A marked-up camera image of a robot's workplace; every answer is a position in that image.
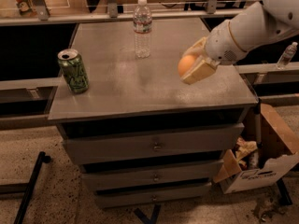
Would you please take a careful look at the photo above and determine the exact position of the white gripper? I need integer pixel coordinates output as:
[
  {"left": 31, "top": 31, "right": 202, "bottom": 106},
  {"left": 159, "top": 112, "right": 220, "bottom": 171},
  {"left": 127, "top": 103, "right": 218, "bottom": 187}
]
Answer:
[{"left": 180, "top": 20, "right": 248, "bottom": 85}]

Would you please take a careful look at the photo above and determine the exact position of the orange fruit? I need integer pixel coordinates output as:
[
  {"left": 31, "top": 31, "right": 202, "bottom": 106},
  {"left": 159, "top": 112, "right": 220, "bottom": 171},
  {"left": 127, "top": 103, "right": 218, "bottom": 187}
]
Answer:
[{"left": 178, "top": 55, "right": 197, "bottom": 77}]

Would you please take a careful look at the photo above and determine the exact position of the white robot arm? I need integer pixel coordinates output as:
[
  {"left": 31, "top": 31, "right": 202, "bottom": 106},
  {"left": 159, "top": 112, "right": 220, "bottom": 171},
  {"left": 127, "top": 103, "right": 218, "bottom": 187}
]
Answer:
[{"left": 179, "top": 0, "right": 299, "bottom": 85}]

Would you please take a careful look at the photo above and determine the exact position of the green soda can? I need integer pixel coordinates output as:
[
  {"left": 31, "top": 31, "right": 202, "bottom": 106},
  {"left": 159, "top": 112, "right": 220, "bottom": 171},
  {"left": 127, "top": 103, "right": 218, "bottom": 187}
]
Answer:
[{"left": 58, "top": 49, "right": 89, "bottom": 94}]

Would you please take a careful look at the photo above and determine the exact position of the clear plastic water bottle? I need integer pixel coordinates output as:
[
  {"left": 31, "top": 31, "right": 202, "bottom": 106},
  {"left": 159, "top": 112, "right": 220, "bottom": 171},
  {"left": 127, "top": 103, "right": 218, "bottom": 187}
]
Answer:
[{"left": 133, "top": 0, "right": 152, "bottom": 58}]

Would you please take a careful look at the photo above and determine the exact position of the small bottle on ledge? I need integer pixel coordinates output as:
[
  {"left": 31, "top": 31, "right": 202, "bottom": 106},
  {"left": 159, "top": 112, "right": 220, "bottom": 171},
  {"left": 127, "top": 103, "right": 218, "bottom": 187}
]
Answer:
[{"left": 277, "top": 42, "right": 298, "bottom": 69}]

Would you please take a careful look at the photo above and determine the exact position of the grey drawer cabinet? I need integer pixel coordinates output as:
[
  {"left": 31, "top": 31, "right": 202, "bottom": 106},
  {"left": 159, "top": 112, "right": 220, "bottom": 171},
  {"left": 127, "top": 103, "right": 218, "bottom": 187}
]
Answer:
[{"left": 49, "top": 18, "right": 257, "bottom": 196}]

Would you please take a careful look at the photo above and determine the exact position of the middle grey drawer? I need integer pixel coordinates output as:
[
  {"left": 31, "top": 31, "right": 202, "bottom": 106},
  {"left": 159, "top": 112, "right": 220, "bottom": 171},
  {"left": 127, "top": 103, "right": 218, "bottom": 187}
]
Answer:
[{"left": 82, "top": 160, "right": 223, "bottom": 191}]

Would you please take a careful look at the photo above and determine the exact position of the grey drawer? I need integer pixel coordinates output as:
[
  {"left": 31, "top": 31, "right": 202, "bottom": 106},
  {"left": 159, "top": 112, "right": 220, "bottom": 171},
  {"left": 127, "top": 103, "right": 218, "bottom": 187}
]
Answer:
[
  {"left": 64, "top": 123, "right": 244, "bottom": 164},
  {"left": 95, "top": 182, "right": 211, "bottom": 208},
  {"left": 82, "top": 160, "right": 223, "bottom": 191}
]

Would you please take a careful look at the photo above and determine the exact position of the cardboard box with trash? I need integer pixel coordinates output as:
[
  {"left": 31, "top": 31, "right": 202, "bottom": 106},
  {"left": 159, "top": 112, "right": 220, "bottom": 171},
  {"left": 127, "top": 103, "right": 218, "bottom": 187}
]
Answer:
[{"left": 213, "top": 104, "right": 299, "bottom": 194}]

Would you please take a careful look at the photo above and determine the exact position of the top grey drawer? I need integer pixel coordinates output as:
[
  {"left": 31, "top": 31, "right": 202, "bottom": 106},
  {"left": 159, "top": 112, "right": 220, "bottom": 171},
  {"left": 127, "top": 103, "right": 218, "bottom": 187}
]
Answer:
[{"left": 64, "top": 123, "right": 244, "bottom": 164}]

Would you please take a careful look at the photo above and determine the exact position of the grey metal railing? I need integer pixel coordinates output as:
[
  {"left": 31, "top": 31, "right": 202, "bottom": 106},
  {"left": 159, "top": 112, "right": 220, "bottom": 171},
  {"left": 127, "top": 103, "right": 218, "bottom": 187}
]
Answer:
[{"left": 0, "top": 0, "right": 258, "bottom": 26}]

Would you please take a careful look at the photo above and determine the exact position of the bottom grey drawer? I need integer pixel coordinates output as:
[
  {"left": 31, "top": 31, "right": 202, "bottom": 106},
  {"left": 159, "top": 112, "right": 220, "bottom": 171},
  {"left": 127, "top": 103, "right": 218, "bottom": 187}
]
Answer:
[{"left": 95, "top": 182, "right": 211, "bottom": 208}]

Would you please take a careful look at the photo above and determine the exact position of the black metal floor bar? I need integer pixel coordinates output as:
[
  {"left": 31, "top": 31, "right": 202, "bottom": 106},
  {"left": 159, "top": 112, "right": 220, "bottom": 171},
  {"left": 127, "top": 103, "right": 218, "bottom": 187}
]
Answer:
[{"left": 13, "top": 151, "right": 51, "bottom": 224}]

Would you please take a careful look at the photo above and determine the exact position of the orange toy figure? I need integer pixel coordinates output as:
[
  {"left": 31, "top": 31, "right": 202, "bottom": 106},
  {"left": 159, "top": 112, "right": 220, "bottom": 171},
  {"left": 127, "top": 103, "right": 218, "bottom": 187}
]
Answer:
[{"left": 16, "top": 0, "right": 36, "bottom": 17}]

